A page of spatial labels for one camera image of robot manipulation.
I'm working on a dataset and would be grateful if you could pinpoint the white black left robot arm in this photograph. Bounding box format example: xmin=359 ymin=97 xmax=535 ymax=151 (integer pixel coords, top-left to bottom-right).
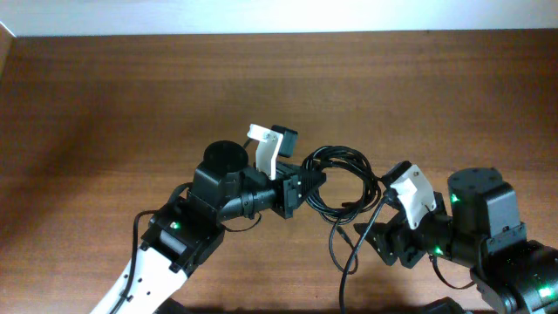
xmin=94 ymin=140 xmax=326 ymax=313

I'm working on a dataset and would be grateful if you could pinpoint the black right camera cable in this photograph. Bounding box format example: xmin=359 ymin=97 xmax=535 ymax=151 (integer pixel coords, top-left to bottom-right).
xmin=429 ymin=255 xmax=476 ymax=291

